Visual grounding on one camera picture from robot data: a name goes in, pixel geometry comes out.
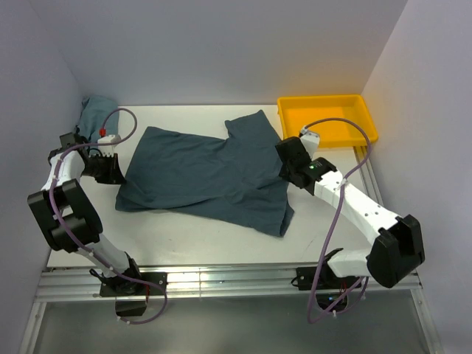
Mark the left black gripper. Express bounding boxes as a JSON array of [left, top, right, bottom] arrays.
[[82, 152, 127, 184]]

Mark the dark teal t-shirt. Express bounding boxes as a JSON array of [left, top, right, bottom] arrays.
[[115, 111, 294, 237]]

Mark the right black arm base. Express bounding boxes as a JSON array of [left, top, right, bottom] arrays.
[[291, 266, 358, 310]]

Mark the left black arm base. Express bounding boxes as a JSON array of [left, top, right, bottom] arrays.
[[96, 272, 167, 318]]

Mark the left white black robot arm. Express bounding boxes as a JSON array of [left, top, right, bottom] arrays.
[[27, 133, 144, 294]]

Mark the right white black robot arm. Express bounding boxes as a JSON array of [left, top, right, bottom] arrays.
[[276, 132, 425, 288]]

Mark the yellow plastic tray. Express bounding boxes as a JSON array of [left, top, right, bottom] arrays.
[[277, 94, 378, 148]]

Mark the light blue crumpled t-shirt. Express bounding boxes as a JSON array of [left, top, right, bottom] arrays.
[[76, 95, 118, 142]]

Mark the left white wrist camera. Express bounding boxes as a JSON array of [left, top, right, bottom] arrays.
[[97, 128, 121, 157]]

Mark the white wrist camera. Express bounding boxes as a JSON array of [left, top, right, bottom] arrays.
[[299, 126, 320, 157], [97, 128, 121, 157]]

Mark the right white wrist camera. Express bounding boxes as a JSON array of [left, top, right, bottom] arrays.
[[299, 126, 320, 157]]

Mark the aluminium front rail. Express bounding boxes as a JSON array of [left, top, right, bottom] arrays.
[[35, 265, 423, 304]]

